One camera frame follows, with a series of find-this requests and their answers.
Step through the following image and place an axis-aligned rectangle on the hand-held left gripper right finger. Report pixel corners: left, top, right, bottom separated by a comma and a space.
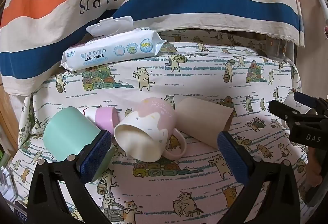
217, 131, 301, 224

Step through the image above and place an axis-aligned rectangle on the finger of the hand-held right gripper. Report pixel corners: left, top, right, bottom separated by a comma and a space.
293, 91, 328, 112
268, 100, 306, 126

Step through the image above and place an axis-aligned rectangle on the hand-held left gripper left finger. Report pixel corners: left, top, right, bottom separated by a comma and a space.
27, 130, 114, 224

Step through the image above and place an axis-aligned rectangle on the small white cup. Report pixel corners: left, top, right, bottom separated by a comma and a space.
284, 93, 317, 129

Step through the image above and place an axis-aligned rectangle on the pink and white mug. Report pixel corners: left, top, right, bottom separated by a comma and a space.
113, 97, 187, 162

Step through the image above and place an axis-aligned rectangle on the mint green cup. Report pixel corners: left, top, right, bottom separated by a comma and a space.
43, 107, 115, 182

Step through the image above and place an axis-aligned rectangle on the small pink cup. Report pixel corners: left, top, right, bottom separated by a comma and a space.
95, 107, 119, 135

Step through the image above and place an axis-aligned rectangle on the beige cup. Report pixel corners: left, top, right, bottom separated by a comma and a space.
177, 98, 235, 149

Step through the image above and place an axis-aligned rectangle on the clear plastic box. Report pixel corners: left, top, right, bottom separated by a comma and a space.
266, 36, 288, 63

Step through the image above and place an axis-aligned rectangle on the cat printed bedsheet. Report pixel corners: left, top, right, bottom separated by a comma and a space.
7, 28, 312, 224

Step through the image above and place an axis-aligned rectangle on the white pen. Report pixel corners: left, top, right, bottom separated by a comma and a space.
317, 0, 328, 25

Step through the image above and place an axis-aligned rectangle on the black timer device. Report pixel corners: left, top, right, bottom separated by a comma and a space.
13, 200, 29, 224

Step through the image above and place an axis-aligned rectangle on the baby wipes pack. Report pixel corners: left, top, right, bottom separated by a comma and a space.
60, 16, 166, 72

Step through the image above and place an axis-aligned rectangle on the wooden frame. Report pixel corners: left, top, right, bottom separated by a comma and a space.
0, 77, 19, 154

